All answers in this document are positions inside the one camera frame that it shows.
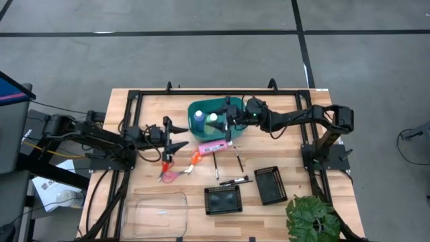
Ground green artificial plant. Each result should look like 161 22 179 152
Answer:
285 194 342 242

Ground white paper sheets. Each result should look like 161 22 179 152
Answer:
32 159 85 213

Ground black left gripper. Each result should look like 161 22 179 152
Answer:
134 116 190 163

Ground red-handled scissors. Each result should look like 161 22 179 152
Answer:
158 160 174 182

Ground black box white lettering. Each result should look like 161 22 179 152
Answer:
21 109 60 155

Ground pink paint bottle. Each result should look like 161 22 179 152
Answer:
198 139 233 156

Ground wide-bristle black brush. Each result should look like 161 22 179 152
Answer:
219 175 250 186

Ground green paint bottle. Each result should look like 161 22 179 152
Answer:
204 112 220 135

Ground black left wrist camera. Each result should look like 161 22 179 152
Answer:
148 124 163 145

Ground blue paint bottle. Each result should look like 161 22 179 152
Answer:
193 110 206 132

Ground black metal table frame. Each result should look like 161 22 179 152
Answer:
79 80 369 242

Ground orange-handled scissors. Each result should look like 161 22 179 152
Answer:
183 150 204 175

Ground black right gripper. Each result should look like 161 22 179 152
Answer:
205 96 250 143

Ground yellow cable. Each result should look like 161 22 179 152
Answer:
21 140 87 159

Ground thin black paintbrush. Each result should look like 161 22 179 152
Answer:
233 146 245 173
224 179 254 187
212 151 220 181

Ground blue screen monitor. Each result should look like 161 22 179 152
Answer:
0 70 37 108

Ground black floor cable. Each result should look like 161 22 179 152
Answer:
396 127 430 166

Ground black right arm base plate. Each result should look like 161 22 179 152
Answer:
301 143 351 171

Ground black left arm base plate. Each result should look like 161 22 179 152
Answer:
89 144 138 171

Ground gray cabinet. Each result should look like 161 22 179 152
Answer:
0 83 34 175

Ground teal plastic bin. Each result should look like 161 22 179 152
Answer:
187 96 248 143

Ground black slotted plastic basket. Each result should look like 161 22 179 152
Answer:
253 165 288 206
204 184 243 216

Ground clear plastic container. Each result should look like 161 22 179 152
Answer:
120 191 189 240

